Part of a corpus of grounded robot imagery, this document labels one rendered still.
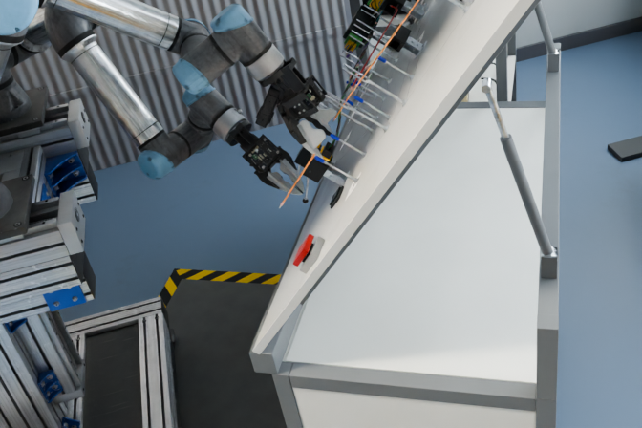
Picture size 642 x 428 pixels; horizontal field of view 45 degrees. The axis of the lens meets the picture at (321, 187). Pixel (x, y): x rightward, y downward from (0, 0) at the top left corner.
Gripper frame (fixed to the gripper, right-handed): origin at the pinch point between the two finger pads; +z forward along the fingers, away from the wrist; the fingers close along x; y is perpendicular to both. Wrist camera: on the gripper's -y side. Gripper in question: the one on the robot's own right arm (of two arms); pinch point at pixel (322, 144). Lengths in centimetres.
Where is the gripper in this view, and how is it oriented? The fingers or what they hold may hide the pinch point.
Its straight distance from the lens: 168.6
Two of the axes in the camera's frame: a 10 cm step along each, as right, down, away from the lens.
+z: 6.0, 7.0, 3.8
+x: 2.6, -6.2, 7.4
